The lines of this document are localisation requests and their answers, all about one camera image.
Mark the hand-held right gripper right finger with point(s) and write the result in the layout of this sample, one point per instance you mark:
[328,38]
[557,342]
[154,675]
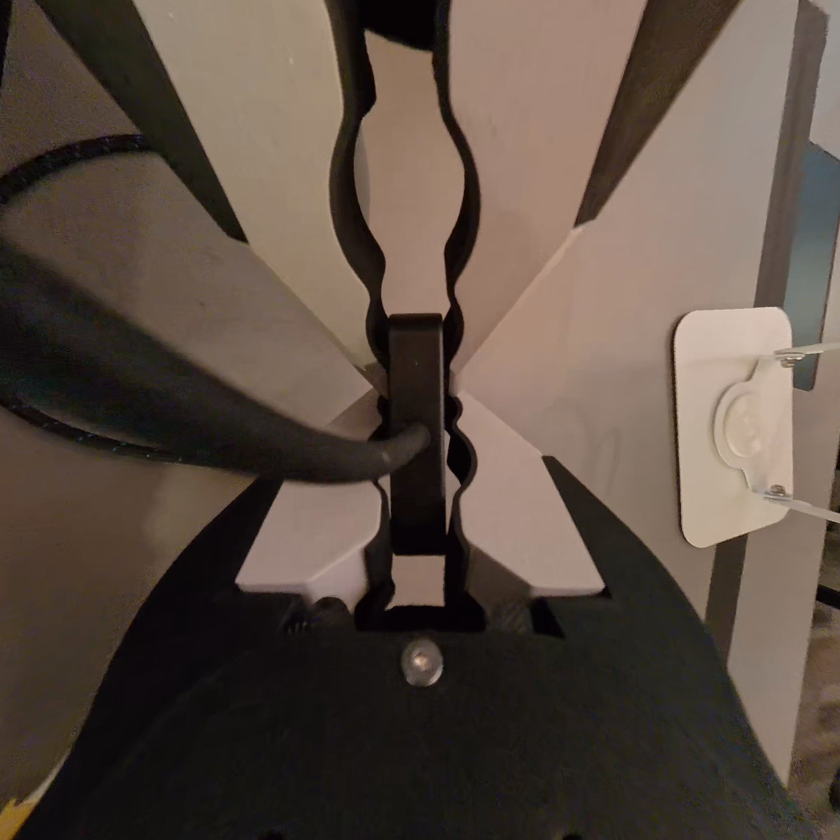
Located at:
[525,525]

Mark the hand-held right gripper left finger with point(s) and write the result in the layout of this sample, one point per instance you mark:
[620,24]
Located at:
[315,544]

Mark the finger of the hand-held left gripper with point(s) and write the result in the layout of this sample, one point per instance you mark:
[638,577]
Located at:
[262,131]
[544,131]

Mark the white stand base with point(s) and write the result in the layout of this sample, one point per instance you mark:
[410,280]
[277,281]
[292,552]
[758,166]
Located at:
[709,367]

